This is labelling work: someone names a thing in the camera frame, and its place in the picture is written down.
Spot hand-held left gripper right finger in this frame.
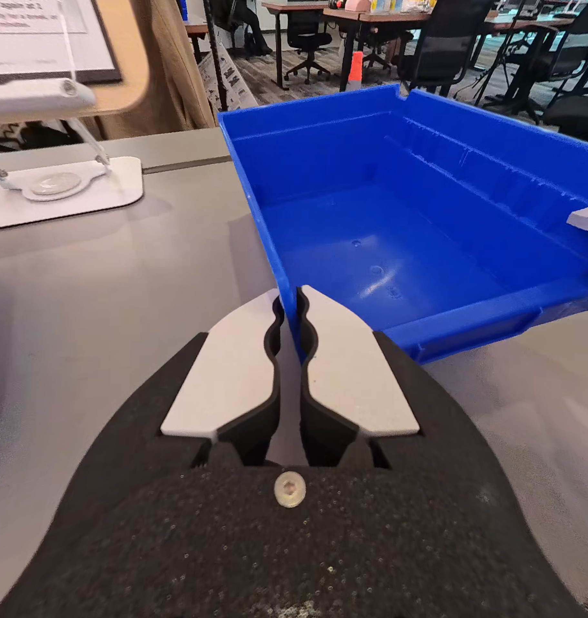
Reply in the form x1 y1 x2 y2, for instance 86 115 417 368
296 285 420 466

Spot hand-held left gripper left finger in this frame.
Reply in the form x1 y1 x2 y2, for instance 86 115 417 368
160 288 282 466

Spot blue plastic bin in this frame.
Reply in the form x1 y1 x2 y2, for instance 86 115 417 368
218 83 588 365

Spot black office chair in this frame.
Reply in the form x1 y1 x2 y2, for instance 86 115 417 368
504 19 588 145
284 10 334 85
398 0 495 97

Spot white desk stand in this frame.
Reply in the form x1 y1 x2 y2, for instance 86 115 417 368
0 80 144 231

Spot orange traffic cone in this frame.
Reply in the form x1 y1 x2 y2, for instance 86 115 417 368
347 51 365 92

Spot wooden desk black legs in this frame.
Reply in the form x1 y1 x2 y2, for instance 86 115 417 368
323 7 577 92
262 0 333 91

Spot printed paper sheet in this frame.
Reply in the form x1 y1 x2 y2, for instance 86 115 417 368
197 26 259 114

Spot tan fabric drape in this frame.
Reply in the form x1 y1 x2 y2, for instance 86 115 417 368
130 0 217 141

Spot black ribbed pole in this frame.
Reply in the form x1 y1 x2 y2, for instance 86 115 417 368
203 0 228 112

